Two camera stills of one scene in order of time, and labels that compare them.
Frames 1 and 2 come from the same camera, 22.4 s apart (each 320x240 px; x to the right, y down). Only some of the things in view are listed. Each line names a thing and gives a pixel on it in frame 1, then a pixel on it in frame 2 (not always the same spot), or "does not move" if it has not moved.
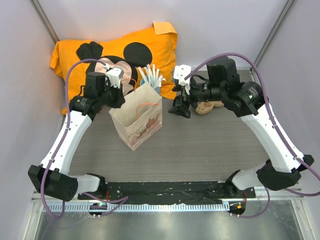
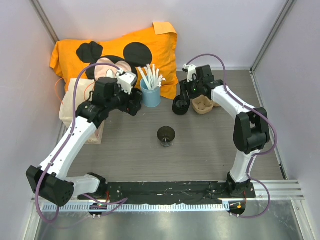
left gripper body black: (111, 96) -> (126, 105)
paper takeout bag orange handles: (139, 116) -> (83, 86)
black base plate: (171, 192) does not move
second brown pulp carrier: (205, 107) does not move
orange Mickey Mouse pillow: (155, 45) does not move
